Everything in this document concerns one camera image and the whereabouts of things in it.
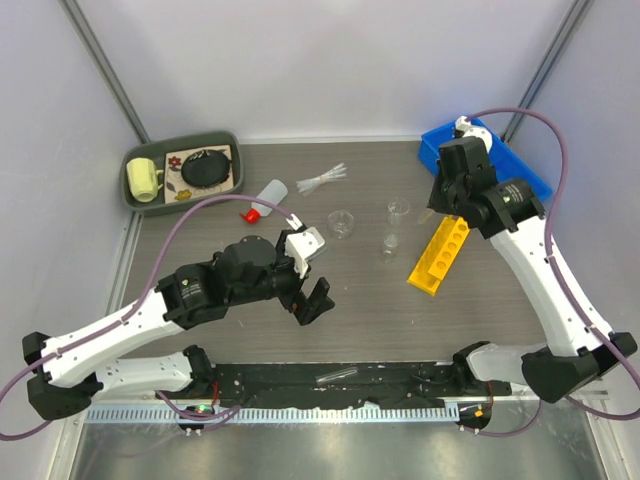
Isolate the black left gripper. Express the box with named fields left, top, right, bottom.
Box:
left=229, top=231, right=335, bottom=324

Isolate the yellow test tube rack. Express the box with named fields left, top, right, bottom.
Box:
left=407, top=216, right=470, bottom=296

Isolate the clear glass test tube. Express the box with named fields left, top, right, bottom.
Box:
left=316, top=366, right=359, bottom=386

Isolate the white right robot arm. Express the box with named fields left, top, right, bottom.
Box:
left=429, top=137, right=638, bottom=403

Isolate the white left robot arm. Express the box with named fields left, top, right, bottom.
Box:
left=22, top=228, right=335, bottom=421

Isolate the clear glass beaker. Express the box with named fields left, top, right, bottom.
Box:
left=387, top=197, right=411, bottom=228

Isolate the blue divided plastic bin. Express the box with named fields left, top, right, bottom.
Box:
left=418, top=119, right=552, bottom=201

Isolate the small clear glass bottle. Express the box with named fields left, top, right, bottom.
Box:
left=380, top=233, right=400, bottom=263

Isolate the bundle of plastic pipettes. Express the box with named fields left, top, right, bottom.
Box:
left=296, top=162, right=347, bottom=197

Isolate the white wash bottle red cap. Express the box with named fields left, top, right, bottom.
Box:
left=241, top=179, right=288, bottom=224

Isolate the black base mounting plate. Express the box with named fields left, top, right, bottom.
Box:
left=167, top=362, right=512, bottom=410

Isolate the black round plate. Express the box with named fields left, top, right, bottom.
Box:
left=181, top=149, right=231, bottom=188

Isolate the floral patterned coaster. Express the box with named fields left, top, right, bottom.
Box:
left=163, top=145, right=235, bottom=204

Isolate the grey-green plastic tray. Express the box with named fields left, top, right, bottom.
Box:
left=119, top=130, right=245, bottom=216

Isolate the pale yellow mug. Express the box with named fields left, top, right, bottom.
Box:
left=126, top=157, right=164, bottom=203

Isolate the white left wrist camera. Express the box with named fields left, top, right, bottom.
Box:
left=285, top=214, right=326, bottom=279

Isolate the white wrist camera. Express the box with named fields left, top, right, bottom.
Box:
left=454, top=116, right=493, bottom=153
left=285, top=214, right=326, bottom=279

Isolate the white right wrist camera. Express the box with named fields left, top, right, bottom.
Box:
left=454, top=116, right=493, bottom=153

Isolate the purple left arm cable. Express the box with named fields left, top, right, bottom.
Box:
left=0, top=194, right=301, bottom=442

